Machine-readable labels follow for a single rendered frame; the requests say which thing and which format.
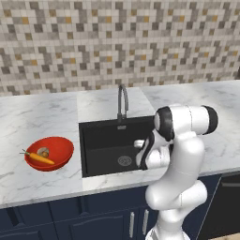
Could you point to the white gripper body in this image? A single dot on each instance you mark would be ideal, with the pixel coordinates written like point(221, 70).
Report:
point(139, 162)

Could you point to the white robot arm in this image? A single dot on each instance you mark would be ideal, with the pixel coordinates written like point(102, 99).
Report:
point(187, 162)

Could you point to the black sink basin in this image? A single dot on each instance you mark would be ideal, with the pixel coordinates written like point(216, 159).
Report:
point(106, 146)

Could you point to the navy panel under sink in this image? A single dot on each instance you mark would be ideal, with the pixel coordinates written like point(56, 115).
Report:
point(103, 201)

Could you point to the red bowl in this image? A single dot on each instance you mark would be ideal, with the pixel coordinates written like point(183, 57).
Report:
point(59, 149)

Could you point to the dark grey tap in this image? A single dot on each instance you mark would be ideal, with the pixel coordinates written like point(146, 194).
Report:
point(120, 106)

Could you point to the navy cupboard door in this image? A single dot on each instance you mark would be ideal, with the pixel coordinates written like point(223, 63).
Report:
point(93, 226)
point(204, 206)
point(28, 235)
point(151, 223)

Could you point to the black dishwasher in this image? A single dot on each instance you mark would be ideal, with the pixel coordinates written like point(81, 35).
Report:
point(223, 209)

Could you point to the beige brown mushroom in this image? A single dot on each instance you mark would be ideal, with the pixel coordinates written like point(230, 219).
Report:
point(43, 152)

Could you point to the orange carrot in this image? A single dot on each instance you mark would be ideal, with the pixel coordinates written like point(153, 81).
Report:
point(40, 158)

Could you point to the navy drawer front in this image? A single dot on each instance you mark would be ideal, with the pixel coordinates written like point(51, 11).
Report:
point(25, 216)

